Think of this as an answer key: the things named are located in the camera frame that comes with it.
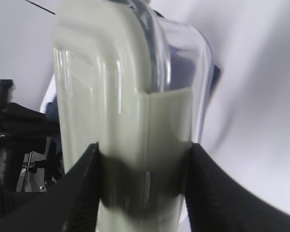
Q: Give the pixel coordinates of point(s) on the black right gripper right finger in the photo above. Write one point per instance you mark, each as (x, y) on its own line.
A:
(217, 203)

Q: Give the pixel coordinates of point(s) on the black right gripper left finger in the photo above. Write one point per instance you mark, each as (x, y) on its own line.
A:
(71, 205)

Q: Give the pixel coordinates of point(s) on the green lid glass lunch box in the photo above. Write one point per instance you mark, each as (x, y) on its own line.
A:
(135, 84)

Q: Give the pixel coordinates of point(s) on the navy blue lunch bag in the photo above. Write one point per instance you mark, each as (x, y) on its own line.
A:
(51, 90)

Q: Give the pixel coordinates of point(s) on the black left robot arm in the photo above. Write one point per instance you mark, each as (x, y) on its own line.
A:
(21, 131)

